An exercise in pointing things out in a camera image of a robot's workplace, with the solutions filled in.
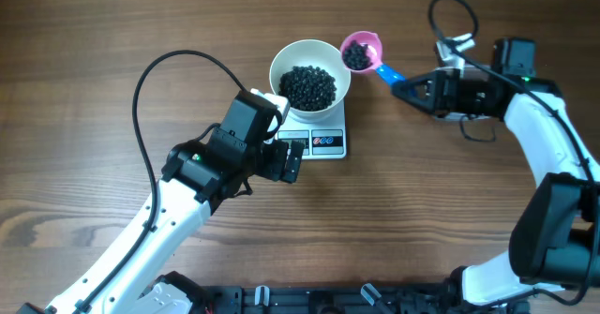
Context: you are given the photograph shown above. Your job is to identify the pink scoop blue handle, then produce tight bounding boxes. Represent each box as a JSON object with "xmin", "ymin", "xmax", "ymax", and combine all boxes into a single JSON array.
[{"xmin": 339, "ymin": 31, "xmax": 406, "ymax": 86}]

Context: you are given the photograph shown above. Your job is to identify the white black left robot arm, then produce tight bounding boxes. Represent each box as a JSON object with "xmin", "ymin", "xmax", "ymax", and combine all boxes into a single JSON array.
[{"xmin": 42, "ymin": 89, "xmax": 304, "ymax": 313}]

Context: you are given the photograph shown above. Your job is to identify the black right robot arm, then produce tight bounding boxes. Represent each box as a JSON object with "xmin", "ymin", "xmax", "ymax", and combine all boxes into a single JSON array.
[{"xmin": 391, "ymin": 36, "xmax": 599, "ymax": 308}]

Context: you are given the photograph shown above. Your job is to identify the white digital kitchen scale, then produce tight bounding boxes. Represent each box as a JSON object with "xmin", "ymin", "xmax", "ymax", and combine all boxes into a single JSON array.
[{"xmin": 275, "ymin": 100, "xmax": 347, "ymax": 160}]

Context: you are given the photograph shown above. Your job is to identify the black beans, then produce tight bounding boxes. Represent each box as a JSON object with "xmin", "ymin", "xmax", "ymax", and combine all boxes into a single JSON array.
[{"xmin": 278, "ymin": 39, "xmax": 374, "ymax": 112}]

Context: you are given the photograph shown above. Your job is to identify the black right camera cable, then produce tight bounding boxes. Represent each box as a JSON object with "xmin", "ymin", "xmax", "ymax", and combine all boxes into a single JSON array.
[{"xmin": 427, "ymin": 0, "xmax": 600, "ymax": 306}]

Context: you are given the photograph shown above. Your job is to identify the black camera cable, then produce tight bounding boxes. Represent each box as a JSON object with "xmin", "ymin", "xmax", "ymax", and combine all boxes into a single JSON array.
[
  {"xmin": 69, "ymin": 49, "xmax": 248, "ymax": 314},
  {"xmin": 427, "ymin": 0, "xmax": 600, "ymax": 306}
]

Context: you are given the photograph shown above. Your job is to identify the black left camera cable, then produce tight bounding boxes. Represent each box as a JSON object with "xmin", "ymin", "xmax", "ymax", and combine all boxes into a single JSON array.
[{"xmin": 69, "ymin": 49, "xmax": 248, "ymax": 314}]

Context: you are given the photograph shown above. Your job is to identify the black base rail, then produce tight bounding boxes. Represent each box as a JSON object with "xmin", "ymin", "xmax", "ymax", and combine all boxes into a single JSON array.
[{"xmin": 198, "ymin": 283, "xmax": 531, "ymax": 314}]

